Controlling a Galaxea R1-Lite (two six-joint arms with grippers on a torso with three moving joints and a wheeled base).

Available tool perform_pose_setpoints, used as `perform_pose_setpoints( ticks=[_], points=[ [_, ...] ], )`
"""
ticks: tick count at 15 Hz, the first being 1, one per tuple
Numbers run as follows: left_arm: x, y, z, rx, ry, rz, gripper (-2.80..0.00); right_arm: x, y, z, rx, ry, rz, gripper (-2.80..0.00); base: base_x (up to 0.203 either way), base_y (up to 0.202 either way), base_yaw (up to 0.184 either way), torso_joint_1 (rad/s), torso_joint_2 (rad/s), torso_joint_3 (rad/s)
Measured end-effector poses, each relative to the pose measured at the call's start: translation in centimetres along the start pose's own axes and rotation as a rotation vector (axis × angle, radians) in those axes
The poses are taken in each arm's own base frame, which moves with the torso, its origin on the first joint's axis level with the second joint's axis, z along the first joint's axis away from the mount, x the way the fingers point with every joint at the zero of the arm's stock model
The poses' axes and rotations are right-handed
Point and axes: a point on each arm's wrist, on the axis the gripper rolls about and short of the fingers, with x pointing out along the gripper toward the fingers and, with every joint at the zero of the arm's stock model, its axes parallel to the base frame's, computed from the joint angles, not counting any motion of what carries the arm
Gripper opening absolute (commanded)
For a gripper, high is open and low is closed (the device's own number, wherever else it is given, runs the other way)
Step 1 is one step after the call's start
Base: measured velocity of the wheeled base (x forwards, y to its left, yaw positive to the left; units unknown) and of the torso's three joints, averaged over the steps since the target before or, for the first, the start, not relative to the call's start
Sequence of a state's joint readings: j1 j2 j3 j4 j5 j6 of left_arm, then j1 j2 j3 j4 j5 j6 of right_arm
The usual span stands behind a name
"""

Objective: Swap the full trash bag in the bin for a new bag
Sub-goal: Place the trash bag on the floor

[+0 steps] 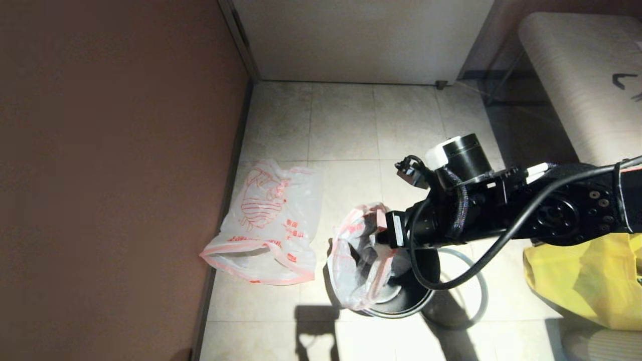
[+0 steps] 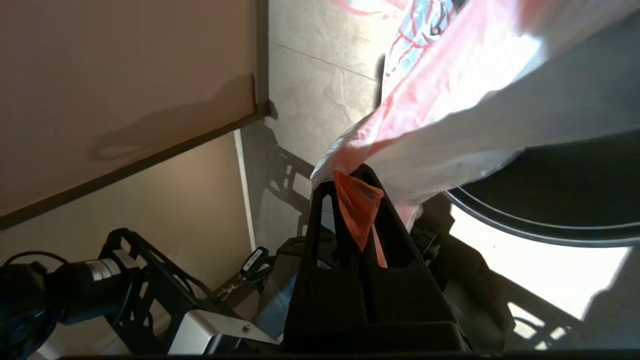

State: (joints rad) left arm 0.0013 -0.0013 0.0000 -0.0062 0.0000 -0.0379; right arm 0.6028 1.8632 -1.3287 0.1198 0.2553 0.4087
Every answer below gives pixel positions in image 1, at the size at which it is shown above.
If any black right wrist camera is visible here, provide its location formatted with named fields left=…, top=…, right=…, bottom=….
left=395, top=155, right=428, bottom=190

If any grey bin rim ring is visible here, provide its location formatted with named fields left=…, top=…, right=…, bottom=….
left=421, top=248, right=490, bottom=329

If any beige striped cushion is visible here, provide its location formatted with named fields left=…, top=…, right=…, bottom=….
left=562, top=328, right=642, bottom=361

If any white red-printed trash bag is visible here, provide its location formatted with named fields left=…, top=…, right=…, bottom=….
left=327, top=202, right=402, bottom=310

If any dark metal bench frame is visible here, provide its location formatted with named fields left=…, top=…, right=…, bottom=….
left=457, top=48, right=550, bottom=107

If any flat white red-printed plastic bag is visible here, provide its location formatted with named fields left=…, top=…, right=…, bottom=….
left=199, top=159, right=324, bottom=285

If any black round trash bin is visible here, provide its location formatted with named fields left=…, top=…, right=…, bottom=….
left=359, top=246, right=442, bottom=319

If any yellow plastic bag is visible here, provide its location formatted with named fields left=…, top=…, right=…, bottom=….
left=523, top=232, right=642, bottom=330

